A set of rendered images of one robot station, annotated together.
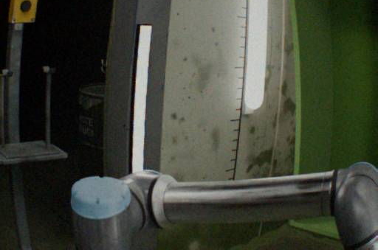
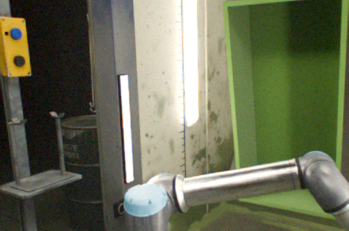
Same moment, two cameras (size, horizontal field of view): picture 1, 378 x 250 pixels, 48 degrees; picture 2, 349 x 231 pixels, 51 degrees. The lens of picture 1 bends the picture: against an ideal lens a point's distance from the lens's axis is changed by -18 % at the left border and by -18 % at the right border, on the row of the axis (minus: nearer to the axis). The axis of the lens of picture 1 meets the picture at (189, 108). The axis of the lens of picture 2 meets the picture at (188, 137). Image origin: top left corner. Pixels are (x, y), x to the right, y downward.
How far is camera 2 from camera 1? 37 cm
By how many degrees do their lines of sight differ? 13
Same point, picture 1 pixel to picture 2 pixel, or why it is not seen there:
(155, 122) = (136, 141)
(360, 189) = (326, 170)
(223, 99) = (173, 119)
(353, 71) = (271, 86)
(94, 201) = (147, 203)
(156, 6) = (127, 59)
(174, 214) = (191, 199)
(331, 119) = (253, 122)
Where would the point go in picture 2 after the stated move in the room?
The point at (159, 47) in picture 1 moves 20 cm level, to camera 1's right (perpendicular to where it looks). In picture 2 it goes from (133, 90) to (167, 88)
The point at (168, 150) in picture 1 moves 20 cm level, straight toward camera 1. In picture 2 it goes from (146, 158) to (151, 167)
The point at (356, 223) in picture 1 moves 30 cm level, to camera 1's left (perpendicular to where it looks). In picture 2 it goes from (332, 193) to (241, 204)
